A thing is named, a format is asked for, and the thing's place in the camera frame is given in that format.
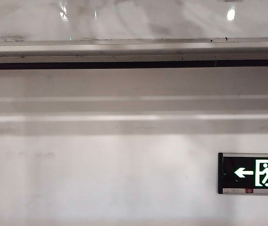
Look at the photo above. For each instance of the aluminium whiteboard tray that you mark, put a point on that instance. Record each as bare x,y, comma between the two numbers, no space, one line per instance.
101,50

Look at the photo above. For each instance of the white whiteboard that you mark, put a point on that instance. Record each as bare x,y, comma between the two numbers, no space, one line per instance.
134,23

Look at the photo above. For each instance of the green illuminated exit sign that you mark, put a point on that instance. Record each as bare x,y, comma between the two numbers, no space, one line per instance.
242,173

